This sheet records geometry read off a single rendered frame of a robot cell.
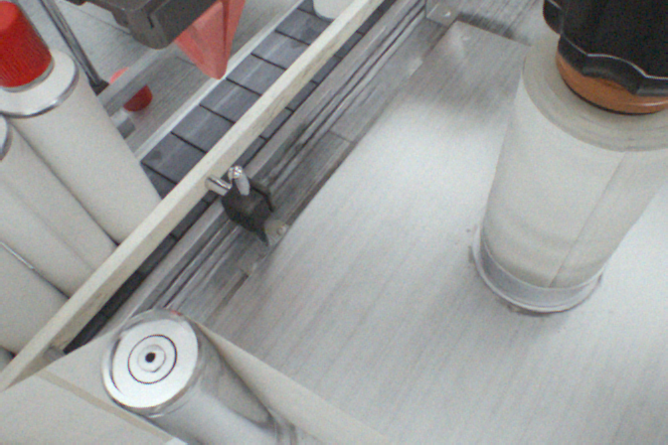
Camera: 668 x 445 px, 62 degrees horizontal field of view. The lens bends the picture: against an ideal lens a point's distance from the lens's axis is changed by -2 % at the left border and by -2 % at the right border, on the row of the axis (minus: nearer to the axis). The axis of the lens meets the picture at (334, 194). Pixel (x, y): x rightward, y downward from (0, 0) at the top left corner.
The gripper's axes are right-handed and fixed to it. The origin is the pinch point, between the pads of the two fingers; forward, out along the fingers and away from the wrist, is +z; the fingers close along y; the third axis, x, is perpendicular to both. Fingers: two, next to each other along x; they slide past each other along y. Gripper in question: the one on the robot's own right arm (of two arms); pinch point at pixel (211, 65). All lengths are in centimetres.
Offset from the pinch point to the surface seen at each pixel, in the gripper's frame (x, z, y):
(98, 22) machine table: 34.6, 18.4, 10.7
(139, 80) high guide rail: 9.4, 5.8, -0.3
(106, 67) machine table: 27.9, 18.3, 5.8
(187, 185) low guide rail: 2.4, 9.9, -4.4
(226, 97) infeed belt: 8.4, 13.5, 6.0
